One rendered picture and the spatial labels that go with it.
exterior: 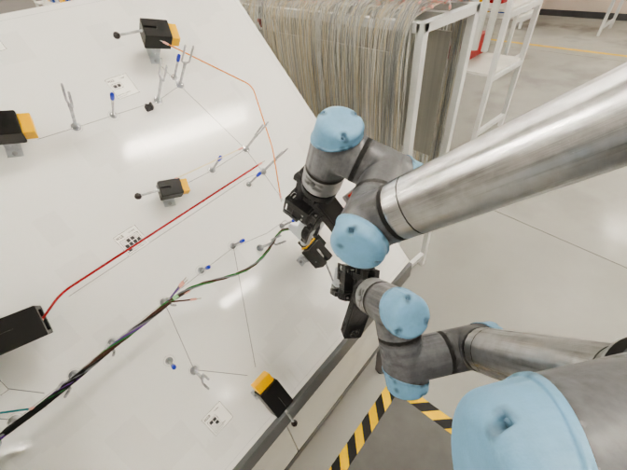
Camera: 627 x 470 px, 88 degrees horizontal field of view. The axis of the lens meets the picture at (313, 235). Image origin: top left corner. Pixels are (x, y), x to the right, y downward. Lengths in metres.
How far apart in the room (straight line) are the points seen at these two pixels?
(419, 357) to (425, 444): 1.18
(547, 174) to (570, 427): 0.19
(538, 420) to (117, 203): 0.75
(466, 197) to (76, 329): 0.69
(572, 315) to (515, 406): 2.13
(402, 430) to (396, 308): 1.27
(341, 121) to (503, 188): 0.26
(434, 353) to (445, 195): 0.34
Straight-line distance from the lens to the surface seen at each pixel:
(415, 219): 0.37
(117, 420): 0.80
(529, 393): 0.24
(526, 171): 0.34
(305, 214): 0.65
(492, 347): 0.55
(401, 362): 0.60
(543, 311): 2.29
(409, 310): 0.55
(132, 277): 0.77
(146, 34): 0.88
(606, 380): 0.26
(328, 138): 0.49
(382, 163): 0.50
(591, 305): 2.45
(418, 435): 1.78
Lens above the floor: 1.69
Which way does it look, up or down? 43 degrees down
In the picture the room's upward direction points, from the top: 7 degrees counter-clockwise
